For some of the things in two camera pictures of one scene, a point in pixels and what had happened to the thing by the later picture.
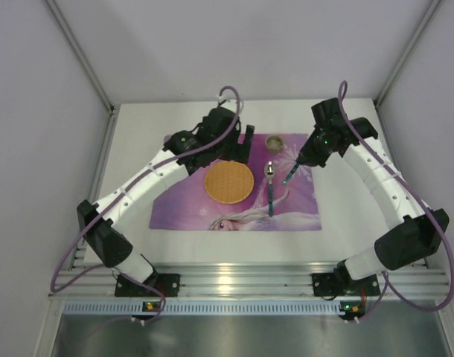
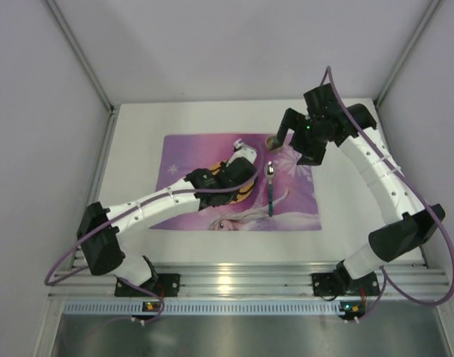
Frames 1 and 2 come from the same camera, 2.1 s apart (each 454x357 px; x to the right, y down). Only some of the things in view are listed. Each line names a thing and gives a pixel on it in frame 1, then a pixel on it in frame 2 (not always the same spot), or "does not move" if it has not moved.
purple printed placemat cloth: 283,196 does not move
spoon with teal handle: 269,170 does not move
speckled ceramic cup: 275,143 does not move
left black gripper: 234,149 → 239,168
